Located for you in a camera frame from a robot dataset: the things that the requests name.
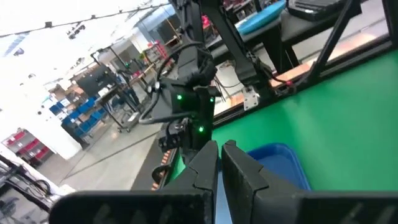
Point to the green table mat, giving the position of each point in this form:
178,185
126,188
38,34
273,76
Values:
342,124

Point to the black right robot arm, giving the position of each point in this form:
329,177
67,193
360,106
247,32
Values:
186,102

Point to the dark blue plastic tray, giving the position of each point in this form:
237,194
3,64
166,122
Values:
280,168

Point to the white metal bracket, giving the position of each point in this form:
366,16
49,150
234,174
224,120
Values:
251,99

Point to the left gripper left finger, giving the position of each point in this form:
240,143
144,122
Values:
186,202

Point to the black screen on cart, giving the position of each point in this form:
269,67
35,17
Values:
96,81

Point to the black aluminium table frame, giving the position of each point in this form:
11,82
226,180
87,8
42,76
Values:
234,46

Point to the black hazard-striped floor mat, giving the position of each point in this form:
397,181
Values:
146,174

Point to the black keyboard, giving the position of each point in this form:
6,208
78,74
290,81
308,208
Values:
314,9

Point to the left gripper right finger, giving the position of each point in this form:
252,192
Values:
248,199

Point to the rack of blue bins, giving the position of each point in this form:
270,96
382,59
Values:
84,109

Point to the shelf of red bins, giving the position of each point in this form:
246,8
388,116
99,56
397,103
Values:
28,146

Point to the light blue round disc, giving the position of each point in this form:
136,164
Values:
261,18

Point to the black side desk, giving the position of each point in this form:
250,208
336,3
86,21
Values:
295,31

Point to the white pillar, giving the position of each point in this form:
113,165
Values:
56,140

